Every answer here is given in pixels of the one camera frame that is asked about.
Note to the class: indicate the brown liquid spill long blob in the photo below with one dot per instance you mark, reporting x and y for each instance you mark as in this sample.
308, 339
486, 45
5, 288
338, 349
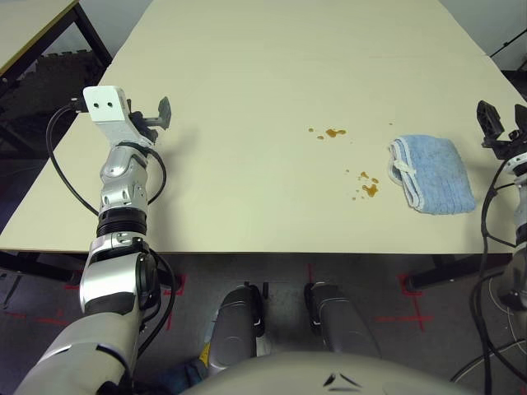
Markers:
332, 132

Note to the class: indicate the black tripod leg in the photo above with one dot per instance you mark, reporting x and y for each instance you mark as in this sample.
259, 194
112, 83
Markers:
508, 41

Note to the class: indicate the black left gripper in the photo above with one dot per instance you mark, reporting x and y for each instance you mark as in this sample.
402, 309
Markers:
142, 123

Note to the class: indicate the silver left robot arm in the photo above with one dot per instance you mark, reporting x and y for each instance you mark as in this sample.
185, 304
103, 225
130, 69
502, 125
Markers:
119, 284

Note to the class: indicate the silver robot leg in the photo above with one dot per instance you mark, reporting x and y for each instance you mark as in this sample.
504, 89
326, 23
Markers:
234, 325
341, 325

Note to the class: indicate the silver robot left leg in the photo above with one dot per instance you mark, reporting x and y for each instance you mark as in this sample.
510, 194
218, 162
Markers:
234, 325

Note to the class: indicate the blue fabric with yellow patch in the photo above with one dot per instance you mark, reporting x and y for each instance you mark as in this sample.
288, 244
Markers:
187, 370

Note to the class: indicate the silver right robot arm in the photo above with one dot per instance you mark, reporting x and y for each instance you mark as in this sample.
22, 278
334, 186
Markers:
522, 205

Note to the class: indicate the black table leg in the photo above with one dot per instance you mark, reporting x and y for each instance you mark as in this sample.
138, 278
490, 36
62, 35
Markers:
37, 263
449, 275

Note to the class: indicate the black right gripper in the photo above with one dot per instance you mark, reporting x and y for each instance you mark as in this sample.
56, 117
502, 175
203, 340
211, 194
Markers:
510, 144

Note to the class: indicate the silver robot right leg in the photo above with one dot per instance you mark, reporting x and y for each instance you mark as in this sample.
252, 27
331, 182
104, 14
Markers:
341, 325

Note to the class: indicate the wooden side table black frame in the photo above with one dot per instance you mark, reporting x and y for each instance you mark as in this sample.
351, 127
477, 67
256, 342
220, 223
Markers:
24, 29

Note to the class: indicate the grey robot torso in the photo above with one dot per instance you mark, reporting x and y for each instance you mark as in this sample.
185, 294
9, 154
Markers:
288, 376

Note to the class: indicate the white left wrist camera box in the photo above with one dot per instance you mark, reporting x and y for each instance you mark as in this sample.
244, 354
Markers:
105, 103

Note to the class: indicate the blue rag with white edging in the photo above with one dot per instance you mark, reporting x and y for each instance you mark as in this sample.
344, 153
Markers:
436, 173

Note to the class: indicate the brown liquid spill scattered drops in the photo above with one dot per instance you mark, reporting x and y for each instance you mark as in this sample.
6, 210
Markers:
371, 189

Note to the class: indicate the black foam floor mat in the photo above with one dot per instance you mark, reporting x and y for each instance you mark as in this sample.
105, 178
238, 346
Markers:
62, 68

